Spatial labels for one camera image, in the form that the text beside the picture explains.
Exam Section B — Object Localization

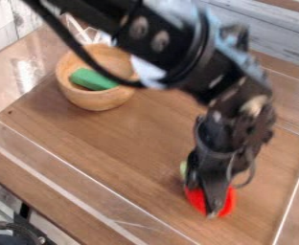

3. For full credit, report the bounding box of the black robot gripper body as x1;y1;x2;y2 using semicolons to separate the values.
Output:
192;82;276;185

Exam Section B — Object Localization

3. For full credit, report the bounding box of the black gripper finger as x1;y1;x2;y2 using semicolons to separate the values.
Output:
186;151;198;189
199;172;234;218

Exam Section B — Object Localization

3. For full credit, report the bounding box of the red plush radish toy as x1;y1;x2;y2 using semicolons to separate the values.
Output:
180;161;236;218

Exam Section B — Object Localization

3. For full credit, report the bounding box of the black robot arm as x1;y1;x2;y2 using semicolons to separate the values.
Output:
22;0;276;217

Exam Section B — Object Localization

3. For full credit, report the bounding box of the wooden bowl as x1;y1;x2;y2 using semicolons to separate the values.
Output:
54;43;137;111

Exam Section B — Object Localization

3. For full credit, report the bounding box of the clear acrylic table barrier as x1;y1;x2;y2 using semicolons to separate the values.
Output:
0;11;299;245

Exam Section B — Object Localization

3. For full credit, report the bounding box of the green rectangular block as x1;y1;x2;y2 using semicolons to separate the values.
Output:
69;68;119;91

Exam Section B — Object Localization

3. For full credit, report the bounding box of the black metal clamp stand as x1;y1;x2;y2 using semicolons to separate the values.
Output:
13;203;57;245

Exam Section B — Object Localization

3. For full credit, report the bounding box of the clear acrylic corner bracket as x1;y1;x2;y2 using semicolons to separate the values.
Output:
65;14;111;45

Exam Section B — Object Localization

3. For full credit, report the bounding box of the black cable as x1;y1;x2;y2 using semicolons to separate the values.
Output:
21;0;147;90

